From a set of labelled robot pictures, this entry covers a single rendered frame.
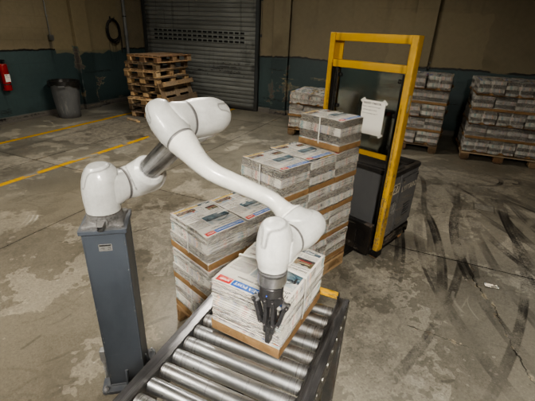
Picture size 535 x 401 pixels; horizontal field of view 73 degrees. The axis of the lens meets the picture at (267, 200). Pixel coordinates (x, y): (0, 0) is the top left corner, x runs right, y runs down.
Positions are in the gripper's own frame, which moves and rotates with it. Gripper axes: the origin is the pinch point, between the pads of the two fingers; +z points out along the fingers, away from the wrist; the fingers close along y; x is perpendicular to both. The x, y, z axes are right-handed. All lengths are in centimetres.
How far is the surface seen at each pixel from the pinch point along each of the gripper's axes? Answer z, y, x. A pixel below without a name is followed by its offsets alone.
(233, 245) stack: 23, 54, -74
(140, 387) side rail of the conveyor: 13.0, 31.8, 26.5
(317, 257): -9.9, -4.8, -35.2
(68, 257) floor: 93, 224, -90
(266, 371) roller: 13.1, -1.3, 3.9
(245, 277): -10.3, 14.2, -10.6
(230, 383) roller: 14.4, 7.7, 12.1
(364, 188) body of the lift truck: 37, 6, -233
